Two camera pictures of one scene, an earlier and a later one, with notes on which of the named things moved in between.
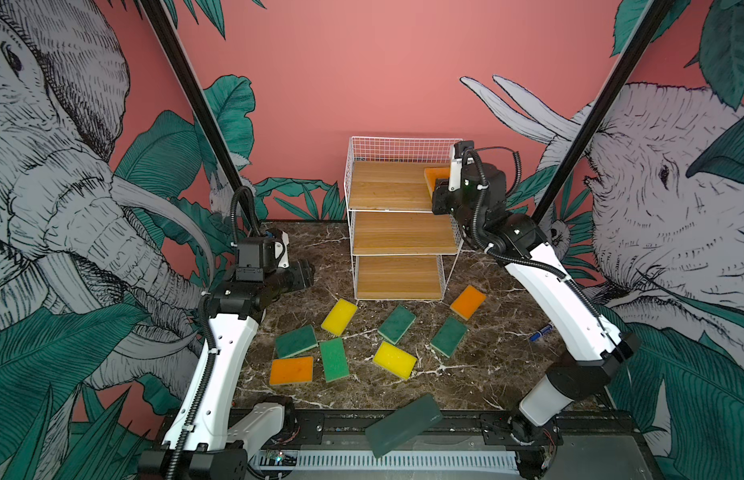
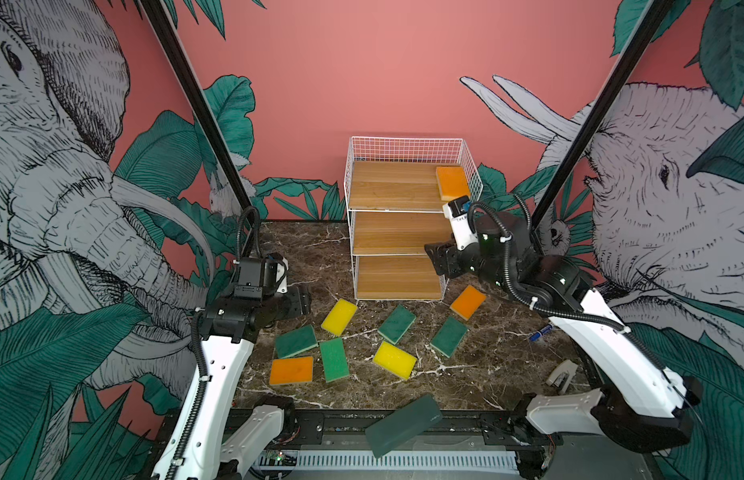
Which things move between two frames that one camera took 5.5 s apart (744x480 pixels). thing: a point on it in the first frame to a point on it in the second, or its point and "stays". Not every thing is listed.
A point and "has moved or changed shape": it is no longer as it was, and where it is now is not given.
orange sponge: (467, 302) stays
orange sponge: (431, 175) has moved or changed shape
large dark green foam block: (404, 425) stays
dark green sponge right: (449, 337) stays
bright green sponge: (334, 359) stays
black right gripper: (446, 194) to (449, 255)
